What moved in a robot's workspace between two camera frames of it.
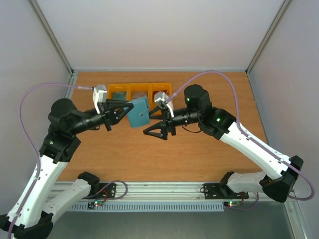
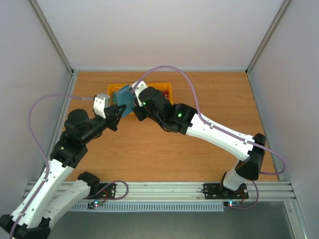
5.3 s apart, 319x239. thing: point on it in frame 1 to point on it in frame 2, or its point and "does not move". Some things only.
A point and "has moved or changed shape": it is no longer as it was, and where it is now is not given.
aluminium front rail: [161, 191] does not move
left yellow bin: [123, 87] does not move
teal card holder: [139, 115] has moved or changed shape
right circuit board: [232, 203] does not move
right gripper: [166, 121] to [139, 112]
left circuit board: [97, 203] does not move
